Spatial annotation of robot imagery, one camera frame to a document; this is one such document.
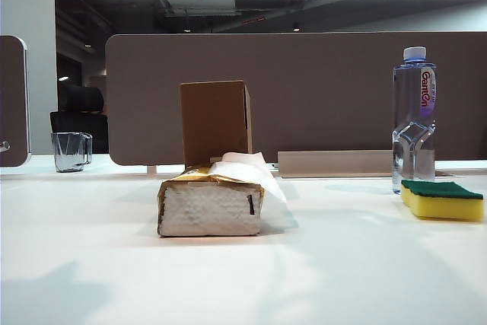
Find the black office chair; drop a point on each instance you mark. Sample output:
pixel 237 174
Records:
pixel 80 119

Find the narrow brown desk partition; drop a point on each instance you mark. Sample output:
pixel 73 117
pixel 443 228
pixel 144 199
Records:
pixel 13 93

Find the silver metal hook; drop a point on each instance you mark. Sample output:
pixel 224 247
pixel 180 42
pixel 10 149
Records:
pixel 4 146

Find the white tissue sheet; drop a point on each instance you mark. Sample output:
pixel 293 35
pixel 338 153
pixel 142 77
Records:
pixel 243 167

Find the red ceiling sign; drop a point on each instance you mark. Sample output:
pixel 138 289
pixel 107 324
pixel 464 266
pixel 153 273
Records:
pixel 254 20

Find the yellow sponge green scouring pad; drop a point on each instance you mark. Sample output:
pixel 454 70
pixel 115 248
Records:
pixel 441 207

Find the white partition foot bracket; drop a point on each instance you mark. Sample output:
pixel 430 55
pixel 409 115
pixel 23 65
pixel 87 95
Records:
pixel 151 169

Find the gold wrapped paper tissue pack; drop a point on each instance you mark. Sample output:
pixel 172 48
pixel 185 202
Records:
pixel 209 211

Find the clear glass mug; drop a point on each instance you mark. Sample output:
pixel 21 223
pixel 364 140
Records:
pixel 68 150

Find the wide brown desk partition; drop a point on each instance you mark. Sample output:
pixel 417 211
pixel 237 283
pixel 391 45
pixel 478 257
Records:
pixel 323 93

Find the clear Ganten water bottle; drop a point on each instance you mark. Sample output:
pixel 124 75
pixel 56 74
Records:
pixel 412 150

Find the brown cardboard box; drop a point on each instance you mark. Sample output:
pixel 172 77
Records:
pixel 213 119

